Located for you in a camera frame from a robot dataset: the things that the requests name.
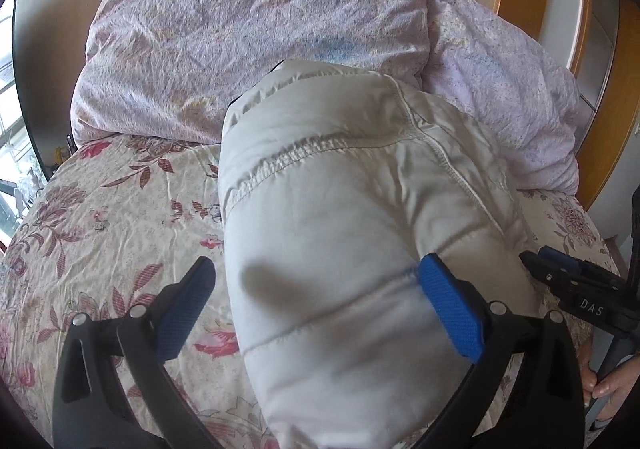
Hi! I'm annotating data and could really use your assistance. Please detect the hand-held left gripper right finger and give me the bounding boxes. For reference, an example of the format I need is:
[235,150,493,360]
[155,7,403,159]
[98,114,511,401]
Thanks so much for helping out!
[417,253,586,449]

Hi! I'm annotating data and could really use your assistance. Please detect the floral bed sheet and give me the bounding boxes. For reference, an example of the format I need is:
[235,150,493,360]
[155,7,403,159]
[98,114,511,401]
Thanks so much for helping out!
[0,134,623,449]

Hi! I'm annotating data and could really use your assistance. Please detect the wooden headboard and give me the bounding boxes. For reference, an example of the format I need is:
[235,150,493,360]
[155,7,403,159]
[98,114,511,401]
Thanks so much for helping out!
[492,0,640,230]

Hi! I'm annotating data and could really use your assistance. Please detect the person's right hand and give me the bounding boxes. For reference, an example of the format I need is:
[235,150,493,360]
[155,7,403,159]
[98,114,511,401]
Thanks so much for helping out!
[579,345,640,425]

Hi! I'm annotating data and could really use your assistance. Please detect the lilac printed pillow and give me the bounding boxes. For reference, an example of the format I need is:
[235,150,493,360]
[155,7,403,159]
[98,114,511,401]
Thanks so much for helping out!
[71,0,434,146]

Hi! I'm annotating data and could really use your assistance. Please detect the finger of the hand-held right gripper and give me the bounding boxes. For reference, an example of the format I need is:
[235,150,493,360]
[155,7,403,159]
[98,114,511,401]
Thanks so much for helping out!
[519,251,557,289]
[539,245,577,271]

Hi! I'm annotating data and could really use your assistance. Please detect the lilac printed duvet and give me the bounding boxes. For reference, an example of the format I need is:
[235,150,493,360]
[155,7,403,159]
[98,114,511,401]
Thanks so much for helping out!
[417,0,594,194]

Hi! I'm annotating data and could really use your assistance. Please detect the white puffer jacket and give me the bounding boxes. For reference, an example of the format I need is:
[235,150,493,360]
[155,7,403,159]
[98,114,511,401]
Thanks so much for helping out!
[218,60,551,449]

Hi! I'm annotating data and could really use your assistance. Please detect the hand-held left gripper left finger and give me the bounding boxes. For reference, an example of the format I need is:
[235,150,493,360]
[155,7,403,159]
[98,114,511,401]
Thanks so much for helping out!
[52,256,217,449]

